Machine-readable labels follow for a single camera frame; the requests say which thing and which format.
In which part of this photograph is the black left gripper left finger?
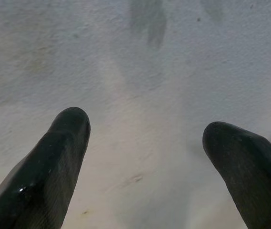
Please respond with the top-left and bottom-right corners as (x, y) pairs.
(0, 106), (91, 229)

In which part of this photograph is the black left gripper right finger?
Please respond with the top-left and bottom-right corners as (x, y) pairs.
(202, 121), (271, 229)

